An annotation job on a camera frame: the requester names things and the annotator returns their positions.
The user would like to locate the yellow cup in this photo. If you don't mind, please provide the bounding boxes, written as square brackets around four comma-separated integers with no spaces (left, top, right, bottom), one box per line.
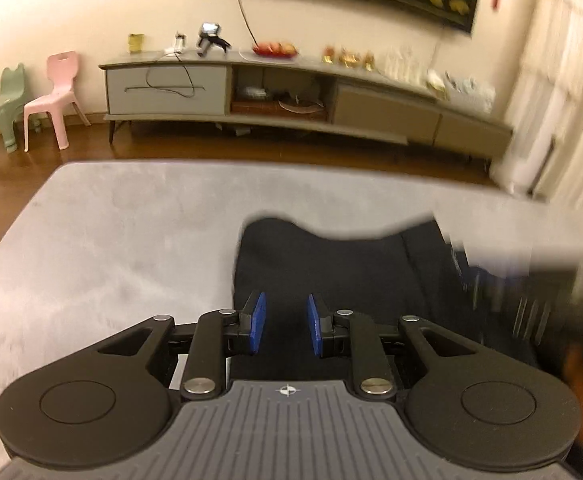
[128,34,145,54]

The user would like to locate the cream curtain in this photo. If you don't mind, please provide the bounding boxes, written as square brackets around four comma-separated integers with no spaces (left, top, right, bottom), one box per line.
[491,0,583,204]

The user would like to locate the long grey tv cabinet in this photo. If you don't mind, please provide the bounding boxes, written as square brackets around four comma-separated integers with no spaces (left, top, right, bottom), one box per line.
[100,52,512,162]

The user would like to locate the golden ornament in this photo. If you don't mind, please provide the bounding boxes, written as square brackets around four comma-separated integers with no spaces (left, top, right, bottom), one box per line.
[338,49,361,68]

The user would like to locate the black trousers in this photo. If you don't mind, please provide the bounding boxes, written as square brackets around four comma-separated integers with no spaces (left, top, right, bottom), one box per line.
[230,214,538,384]

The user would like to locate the small black camera gadget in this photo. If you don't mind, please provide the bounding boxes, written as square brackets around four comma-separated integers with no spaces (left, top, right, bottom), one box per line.
[197,22,232,58]

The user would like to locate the red fruit plate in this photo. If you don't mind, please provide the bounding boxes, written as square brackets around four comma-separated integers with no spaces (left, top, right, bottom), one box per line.
[252,42,298,60]

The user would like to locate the white tray of items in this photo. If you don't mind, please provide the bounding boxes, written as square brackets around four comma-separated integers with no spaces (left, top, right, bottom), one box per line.
[443,73,497,114]

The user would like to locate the pink plastic child chair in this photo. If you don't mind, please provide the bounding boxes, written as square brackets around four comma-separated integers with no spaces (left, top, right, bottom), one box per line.
[23,51,90,153]

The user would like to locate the green plastic child chair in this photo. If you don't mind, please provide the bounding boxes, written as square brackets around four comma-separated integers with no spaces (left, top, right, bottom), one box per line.
[0,63,30,153]

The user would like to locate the clear glasses on tray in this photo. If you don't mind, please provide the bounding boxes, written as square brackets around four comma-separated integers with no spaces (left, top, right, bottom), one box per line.
[378,47,423,86]

